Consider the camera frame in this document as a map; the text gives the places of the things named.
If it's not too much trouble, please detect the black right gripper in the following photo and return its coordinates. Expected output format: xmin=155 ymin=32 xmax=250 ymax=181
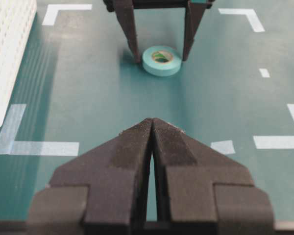
xmin=103 ymin=0 xmax=214 ymax=63

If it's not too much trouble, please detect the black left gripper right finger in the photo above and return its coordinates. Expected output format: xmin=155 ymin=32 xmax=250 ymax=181
xmin=152 ymin=118 xmax=275 ymax=235

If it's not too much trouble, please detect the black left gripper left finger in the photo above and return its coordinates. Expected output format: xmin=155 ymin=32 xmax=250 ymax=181
xmin=26 ymin=118 xmax=152 ymax=235

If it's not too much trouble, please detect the teal masking tape roll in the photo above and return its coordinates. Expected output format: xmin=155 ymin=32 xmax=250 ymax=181
xmin=142 ymin=46 xmax=182 ymax=77

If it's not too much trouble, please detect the small left tape strip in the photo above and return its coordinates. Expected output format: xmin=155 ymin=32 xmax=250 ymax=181
xmin=210 ymin=140 xmax=236 ymax=155

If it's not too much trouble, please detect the small tape strip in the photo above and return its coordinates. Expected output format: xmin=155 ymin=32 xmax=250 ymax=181
xmin=259 ymin=68 xmax=270 ymax=78
xmin=210 ymin=140 xmax=236 ymax=155

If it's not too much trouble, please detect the bottom-right tape corner marker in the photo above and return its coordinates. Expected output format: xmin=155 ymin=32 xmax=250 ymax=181
xmin=218 ymin=8 xmax=265 ymax=33

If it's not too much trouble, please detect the top-left tape corner marker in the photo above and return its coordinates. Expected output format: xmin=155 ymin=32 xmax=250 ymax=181
xmin=0 ymin=104 xmax=79 ymax=157

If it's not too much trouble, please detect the top-right tape corner marker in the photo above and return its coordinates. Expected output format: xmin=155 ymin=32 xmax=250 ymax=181
xmin=42 ymin=4 xmax=93 ymax=26

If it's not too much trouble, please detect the small right tape strip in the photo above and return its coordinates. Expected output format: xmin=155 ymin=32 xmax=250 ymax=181
xmin=259 ymin=68 xmax=270 ymax=78

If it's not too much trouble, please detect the bottom-left tape corner marker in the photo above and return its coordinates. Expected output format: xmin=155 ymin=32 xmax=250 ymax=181
xmin=253 ymin=104 xmax=294 ymax=149

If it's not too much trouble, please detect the white perforated plastic basket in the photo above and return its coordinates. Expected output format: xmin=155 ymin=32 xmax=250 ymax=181
xmin=0 ymin=0 xmax=37 ymax=127

